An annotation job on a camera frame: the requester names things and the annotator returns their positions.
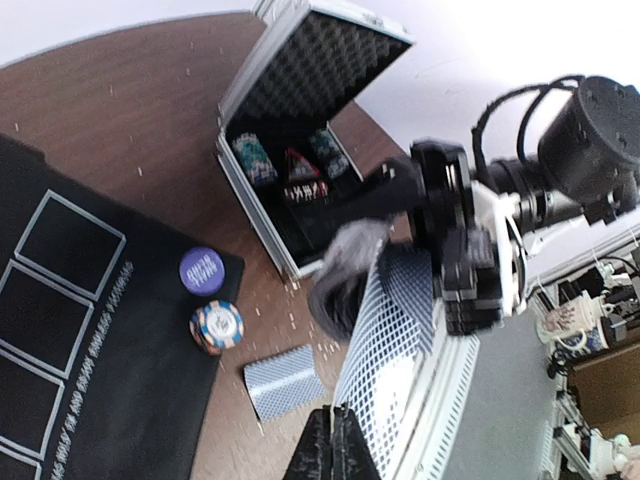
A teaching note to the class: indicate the triangular all-in marker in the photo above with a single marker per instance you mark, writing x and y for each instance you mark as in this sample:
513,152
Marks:
299,167

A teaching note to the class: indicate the background ceramic mug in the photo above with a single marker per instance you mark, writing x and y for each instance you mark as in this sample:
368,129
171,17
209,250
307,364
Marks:
575,327

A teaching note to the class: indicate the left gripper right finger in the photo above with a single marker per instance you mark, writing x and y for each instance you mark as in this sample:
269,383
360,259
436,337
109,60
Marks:
350,454

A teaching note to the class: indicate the black poker mat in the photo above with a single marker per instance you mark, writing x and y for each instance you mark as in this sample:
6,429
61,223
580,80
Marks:
100,377

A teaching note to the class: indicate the chip row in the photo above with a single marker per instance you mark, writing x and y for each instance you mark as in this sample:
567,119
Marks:
254,160
329,153

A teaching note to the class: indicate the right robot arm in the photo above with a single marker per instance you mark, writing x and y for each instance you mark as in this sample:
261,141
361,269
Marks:
538,204

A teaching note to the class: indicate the aluminium poker case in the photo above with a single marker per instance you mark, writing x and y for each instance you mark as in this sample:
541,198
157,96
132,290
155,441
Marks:
310,62

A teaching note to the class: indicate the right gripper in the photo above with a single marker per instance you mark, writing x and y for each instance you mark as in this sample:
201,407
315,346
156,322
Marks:
468,228

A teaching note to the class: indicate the playing card deck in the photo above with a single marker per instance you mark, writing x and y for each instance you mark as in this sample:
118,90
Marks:
377,296

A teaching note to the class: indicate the poker chip stack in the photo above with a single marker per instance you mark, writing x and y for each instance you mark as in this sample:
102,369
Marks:
216,327

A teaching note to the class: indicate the purple small blind button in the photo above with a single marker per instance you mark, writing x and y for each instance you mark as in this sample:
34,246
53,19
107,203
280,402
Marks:
202,271

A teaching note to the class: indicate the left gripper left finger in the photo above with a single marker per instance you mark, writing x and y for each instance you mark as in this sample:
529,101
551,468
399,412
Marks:
312,457

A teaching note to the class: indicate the red dice in case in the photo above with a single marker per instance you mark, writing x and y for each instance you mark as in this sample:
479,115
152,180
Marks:
306,192

